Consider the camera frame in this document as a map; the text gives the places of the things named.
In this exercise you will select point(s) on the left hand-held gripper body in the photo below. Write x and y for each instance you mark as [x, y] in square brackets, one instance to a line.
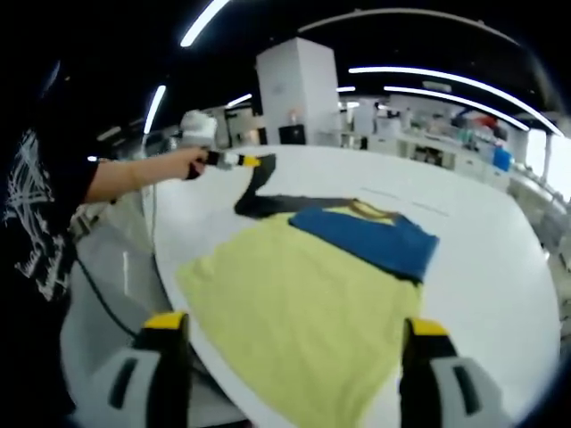
[198, 128]

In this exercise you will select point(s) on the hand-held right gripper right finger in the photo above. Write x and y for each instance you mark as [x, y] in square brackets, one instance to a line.
[424, 379]

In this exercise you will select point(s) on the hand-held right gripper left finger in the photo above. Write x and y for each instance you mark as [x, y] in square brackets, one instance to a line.
[160, 370]

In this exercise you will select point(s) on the yellow blue grey garment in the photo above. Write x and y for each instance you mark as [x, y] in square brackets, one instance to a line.
[303, 312]

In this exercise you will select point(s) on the person's left hand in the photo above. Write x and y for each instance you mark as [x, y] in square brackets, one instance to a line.
[192, 162]

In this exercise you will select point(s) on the straight ceiling light strip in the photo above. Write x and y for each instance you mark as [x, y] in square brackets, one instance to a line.
[155, 109]
[205, 22]

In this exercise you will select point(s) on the black cabinet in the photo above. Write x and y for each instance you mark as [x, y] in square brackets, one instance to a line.
[292, 134]

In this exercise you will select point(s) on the wide white pillar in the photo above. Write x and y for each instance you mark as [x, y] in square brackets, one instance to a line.
[296, 84]

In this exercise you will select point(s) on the white lab counter row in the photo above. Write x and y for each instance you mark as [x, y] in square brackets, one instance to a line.
[428, 149]

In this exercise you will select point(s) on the short curved ceiling light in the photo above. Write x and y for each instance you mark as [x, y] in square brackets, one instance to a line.
[455, 100]

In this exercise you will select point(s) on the blue bin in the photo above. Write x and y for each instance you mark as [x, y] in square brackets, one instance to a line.
[502, 158]

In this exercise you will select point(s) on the long curved ceiling light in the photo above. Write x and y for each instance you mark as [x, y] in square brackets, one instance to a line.
[455, 84]

